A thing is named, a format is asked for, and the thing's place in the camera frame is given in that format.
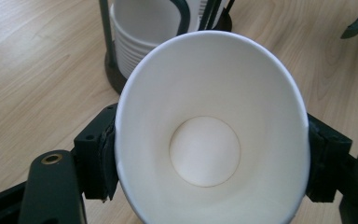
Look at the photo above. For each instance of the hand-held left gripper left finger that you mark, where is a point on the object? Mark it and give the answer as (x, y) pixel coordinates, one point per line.
(91, 152)

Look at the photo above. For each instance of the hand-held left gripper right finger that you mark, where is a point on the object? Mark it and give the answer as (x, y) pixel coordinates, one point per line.
(326, 158)

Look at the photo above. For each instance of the single white paper cup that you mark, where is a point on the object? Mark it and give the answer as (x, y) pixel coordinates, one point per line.
(211, 124)

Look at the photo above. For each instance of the short stack of white paper cups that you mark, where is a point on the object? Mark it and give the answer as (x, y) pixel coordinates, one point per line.
(143, 28)

